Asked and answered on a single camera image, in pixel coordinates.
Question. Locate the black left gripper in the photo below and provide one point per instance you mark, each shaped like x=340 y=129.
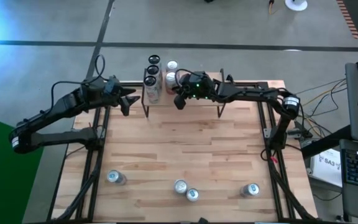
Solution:
x=98 y=93

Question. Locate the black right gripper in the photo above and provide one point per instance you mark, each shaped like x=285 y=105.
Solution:
x=200 y=88

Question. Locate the red grey Spindrift can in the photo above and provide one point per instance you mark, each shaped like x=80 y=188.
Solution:
x=180 y=186

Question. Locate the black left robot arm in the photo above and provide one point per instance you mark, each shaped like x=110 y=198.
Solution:
x=57 y=105

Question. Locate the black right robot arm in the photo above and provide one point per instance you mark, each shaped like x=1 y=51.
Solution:
x=253 y=93

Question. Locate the small red tag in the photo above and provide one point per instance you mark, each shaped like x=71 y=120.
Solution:
x=273 y=159

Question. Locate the dark power device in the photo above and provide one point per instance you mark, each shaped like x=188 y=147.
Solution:
x=300 y=133

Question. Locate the white round base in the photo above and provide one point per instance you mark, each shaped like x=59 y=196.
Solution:
x=296 y=5

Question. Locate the green floor mat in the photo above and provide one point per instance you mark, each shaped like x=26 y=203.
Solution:
x=5 y=186

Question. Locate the white labelled box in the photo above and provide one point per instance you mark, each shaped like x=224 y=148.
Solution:
x=329 y=169

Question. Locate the black aluminium table frame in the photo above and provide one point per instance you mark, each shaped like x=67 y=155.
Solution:
x=135 y=84

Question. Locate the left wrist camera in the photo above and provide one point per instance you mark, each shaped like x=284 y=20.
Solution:
x=111 y=87

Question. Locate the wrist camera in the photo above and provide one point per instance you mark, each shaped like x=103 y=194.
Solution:
x=111 y=87
x=202 y=76

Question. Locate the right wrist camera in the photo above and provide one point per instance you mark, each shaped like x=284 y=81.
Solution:
x=202 y=76

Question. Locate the wooden shelf black metal frame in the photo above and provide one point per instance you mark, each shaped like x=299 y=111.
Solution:
x=197 y=104

